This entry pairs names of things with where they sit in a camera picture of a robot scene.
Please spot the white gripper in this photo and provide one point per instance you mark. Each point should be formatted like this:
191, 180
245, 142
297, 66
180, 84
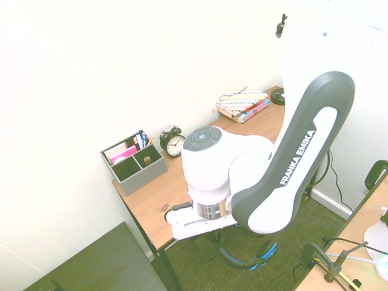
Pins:
194, 225

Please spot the black and blue headphones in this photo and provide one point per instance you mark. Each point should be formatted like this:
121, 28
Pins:
239, 263

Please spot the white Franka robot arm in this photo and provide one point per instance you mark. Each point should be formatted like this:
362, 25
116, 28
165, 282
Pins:
303, 151

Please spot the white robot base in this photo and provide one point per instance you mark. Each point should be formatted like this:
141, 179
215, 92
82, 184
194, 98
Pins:
377, 236

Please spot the black headphone hanger hook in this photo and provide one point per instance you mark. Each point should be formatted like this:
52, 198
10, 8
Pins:
206, 248

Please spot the black C-clamp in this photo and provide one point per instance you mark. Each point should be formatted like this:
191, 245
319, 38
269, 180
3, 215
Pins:
310, 253

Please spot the grey desk organizer box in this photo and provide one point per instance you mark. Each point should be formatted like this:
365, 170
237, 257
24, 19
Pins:
142, 177

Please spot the black twin-bell alarm clock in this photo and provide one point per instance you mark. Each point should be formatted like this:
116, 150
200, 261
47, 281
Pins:
174, 145

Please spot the small wooden stamp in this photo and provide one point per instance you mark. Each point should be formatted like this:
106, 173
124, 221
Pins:
147, 160

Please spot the orange pencil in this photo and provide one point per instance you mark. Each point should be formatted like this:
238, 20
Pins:
150, 140

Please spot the black cabinet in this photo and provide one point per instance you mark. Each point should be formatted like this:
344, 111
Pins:
100, 263

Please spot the blue and white marker pens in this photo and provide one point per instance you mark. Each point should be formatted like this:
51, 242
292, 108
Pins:
141, 139

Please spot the pink sticky note pad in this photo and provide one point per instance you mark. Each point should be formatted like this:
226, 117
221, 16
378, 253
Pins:
122, 153

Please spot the yellow strip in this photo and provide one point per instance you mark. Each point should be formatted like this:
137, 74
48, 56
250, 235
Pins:
342, 276

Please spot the red and blue book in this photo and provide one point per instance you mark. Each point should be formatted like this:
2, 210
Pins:
254, 111

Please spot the beige note pad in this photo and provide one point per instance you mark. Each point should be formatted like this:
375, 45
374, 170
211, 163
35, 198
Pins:
116, 149

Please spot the large black table clamp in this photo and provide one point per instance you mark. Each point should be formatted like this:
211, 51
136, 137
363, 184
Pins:
374, 175

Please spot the wooden desk with black frame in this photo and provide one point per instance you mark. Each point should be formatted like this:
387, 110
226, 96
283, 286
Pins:
145, 200

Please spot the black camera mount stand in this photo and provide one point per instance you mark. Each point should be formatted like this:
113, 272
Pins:
338, 263

